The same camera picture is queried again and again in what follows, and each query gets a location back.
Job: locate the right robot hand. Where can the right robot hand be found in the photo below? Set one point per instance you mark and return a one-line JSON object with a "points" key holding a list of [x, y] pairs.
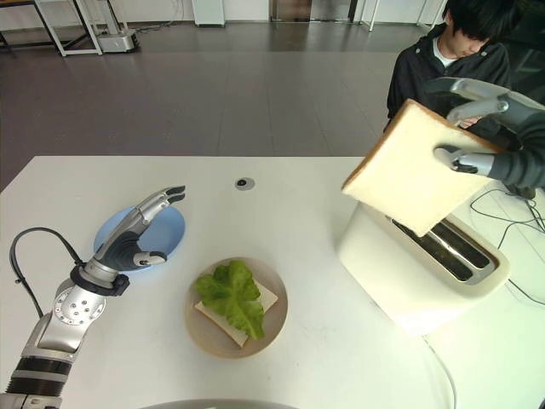
{"points": [[526, 166]]}

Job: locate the green lettuce leaf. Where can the green lettuce leaf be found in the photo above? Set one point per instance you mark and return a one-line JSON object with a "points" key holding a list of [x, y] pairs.
{"points": [[232, 294]]}

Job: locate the grey machine base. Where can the grey machine base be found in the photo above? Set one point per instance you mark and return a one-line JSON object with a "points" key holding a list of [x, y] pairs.
{"points": [[117, 42]]}

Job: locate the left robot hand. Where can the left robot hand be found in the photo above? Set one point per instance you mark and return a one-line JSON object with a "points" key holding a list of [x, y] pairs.
{"points": [[127, 230]]}

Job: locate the white table frame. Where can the white table frame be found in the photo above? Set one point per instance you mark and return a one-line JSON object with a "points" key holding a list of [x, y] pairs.
{"points": [[51, 30]]}

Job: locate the cream toaster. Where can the cream toaster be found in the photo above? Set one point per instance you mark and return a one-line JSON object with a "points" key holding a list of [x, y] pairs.
{"points": [[396, 281]]}

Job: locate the person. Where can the person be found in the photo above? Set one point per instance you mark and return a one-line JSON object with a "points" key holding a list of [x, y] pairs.
{"points": [[426, 64]]}

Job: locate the blue plate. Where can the blue plate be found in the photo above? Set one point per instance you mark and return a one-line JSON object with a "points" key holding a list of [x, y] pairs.
{"points": [[166, 232]]}

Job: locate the bread slice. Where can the bread slice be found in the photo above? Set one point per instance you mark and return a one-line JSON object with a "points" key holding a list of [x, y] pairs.
{"points": [[409, 179], [267, 299]]}

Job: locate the beige plate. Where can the beige plate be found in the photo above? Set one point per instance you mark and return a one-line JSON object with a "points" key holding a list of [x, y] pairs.
{"points": [[204, 332]]}

